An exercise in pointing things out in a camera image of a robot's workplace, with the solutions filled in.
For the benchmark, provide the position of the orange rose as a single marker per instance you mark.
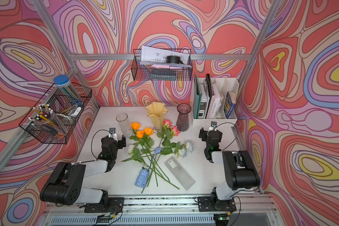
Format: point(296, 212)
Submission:
point(147, 135)
point(139, 142)
point(135, 126)

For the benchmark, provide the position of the black tape roll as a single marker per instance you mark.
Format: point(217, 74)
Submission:
point(173, 60)

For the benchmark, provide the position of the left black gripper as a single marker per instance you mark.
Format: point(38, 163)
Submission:
point(119, 144)

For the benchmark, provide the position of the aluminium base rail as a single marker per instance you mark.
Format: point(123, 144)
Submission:
point(171, 210)

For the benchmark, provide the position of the orange rose right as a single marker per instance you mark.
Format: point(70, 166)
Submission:
point(147, 135)

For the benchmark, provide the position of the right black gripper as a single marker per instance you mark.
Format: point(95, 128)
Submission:
point(203, 134)

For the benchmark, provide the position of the orange rose back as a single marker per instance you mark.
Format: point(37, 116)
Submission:
point(135, 126)

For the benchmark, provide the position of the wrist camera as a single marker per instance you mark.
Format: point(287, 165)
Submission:
point(113, 134)
point(213, 126)

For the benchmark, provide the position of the clear glass vase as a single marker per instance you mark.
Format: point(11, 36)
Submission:
point(124, 125)

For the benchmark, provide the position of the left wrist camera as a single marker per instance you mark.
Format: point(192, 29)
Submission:
point(113, 134)

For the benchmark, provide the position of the white book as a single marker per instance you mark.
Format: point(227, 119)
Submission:
point(215, 102)

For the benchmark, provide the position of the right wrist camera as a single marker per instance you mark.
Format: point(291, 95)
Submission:
point(213, 126)

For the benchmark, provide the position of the purple ribbed glass vase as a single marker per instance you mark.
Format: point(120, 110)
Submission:
point(183, 117)

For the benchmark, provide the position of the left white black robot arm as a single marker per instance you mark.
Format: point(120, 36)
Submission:
point(65, 184)

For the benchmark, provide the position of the orange rose left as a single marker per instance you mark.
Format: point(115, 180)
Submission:
point(139, 142)

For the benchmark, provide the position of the pink rose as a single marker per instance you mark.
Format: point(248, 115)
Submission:
point(167, 124)
point(165, 147)

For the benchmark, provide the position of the black wire wall basket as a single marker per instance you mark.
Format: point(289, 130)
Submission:
point(145, 71)

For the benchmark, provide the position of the yellow ruffled glass vase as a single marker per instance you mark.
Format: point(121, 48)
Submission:
point(156, 112)

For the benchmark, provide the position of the blue lid pencil jar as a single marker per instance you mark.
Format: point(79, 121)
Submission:
point(65, 85)

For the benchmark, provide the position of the clear cup of pens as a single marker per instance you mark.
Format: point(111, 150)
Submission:
point(47, 120)

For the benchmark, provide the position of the green folder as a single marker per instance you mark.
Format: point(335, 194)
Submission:
point(198, 97)

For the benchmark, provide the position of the black wire pen basket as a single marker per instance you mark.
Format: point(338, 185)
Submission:
point(69, 114)

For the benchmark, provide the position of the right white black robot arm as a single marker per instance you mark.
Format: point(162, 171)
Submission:
point(239, 169)

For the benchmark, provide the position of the white printed paper sheets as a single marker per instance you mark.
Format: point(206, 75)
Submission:
point(155, 55)

